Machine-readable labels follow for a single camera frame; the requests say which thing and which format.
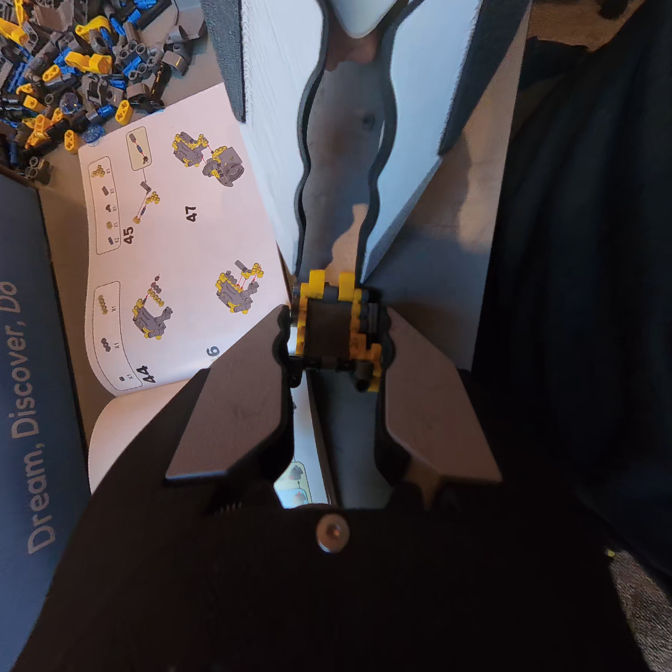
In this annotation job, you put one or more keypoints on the small dark round brick piece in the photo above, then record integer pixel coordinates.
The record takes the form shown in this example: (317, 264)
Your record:
(367, 120)

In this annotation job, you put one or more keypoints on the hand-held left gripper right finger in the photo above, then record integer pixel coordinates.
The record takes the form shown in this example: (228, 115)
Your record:
(435, 414)

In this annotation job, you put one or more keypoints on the grey yellow brick assembly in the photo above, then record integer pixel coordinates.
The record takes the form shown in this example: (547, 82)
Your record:
(328, 325)

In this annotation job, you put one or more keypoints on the person's dark clothing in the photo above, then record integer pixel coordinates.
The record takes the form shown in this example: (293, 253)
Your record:
(577, 262)

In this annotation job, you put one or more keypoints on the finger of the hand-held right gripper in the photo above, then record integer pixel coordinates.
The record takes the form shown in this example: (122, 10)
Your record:
(273, 78)
(425, 105)

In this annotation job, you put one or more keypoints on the pile of loose brick pieces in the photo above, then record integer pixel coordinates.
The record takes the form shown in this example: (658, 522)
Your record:
(63, 68)

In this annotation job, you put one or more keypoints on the dark blue cardboard box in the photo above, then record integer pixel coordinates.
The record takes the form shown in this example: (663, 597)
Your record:
(31, 367)

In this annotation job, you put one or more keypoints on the grey desk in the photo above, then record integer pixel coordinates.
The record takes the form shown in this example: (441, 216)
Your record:
(446, 252)

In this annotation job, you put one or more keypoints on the yellow five-hole brick beam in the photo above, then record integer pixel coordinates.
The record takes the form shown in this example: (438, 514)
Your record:
(303, 315)
(367, 346)

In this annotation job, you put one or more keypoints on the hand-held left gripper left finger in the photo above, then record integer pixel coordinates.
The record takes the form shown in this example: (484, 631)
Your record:
(231, 414)

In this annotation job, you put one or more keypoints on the open instruction booklet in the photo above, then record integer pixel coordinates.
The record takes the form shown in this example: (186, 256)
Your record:
(183, 236)

